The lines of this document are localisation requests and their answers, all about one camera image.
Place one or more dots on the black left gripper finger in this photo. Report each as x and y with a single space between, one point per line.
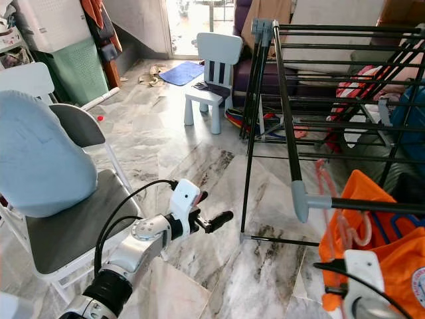
220 219
201 197

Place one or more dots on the pink plastic hanger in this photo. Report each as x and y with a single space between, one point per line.
345 229

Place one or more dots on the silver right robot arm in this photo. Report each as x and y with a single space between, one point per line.
372 311

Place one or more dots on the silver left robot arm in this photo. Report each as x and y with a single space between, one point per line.
139 246

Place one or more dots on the white folding table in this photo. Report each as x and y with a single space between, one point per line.
6 309

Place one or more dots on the orange shirt with round badge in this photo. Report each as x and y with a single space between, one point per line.
398 232

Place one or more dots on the grey folding chair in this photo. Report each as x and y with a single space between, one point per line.
80 226

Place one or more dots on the black metal drying rack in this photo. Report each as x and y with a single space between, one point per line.
287 109

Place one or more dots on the blue floor mat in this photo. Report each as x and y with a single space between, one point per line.
182 73

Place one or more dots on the beige slippers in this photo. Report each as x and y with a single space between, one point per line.
151 75

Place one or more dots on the purple sofa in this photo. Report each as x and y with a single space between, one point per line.
269 73

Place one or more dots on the white tube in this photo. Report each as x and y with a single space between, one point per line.
99 98

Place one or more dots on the white child chair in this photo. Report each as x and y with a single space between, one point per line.
219 50

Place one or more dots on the large blue bag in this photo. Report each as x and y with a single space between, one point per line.
408 116

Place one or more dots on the beige draped cloth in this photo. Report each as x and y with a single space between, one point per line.
265 16

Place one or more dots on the red white striped cloth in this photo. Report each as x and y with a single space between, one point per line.
365 86

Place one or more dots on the grey white cushion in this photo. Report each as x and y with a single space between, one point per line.
332 16

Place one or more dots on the white storage box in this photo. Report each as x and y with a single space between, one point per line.
50 23

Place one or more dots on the white shelf unit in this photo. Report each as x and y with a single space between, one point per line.
13 50

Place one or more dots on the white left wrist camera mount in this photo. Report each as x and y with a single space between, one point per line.
182 203

